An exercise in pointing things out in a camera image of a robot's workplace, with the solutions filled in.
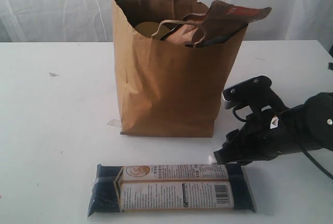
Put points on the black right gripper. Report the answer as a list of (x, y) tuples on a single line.
[(255, 141)]

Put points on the white garlic clove cluster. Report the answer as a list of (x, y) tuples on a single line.
[(212, 159)]

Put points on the long dark noodle package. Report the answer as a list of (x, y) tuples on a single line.
[(119, 189)]

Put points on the brown kraft pouch orange label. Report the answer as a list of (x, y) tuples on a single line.
[(217, 25)]

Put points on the clear nut jar yellow lid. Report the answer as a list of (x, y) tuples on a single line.
[(151, 29)]

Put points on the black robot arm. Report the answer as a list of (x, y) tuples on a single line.
[(309, 125)]

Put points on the brown paper bag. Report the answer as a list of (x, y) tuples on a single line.
[(166, 89)]

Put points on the clear tape scrap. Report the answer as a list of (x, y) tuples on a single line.
[(115, 123)]

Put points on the small clear plastic scrap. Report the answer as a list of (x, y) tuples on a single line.
[(53, 74)]

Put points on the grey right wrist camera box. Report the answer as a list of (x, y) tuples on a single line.
[(241, 92)]

